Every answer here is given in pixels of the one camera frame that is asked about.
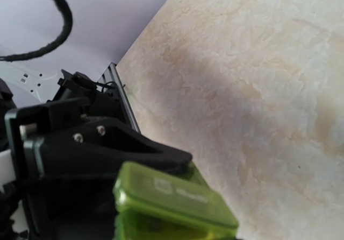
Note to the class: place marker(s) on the green pill organizer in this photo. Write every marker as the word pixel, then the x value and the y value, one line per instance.
pixel 155 205

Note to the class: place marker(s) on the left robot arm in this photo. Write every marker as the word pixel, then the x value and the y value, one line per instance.
pixel 105 97

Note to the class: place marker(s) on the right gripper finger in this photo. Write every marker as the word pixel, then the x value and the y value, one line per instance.
pixel 95 148

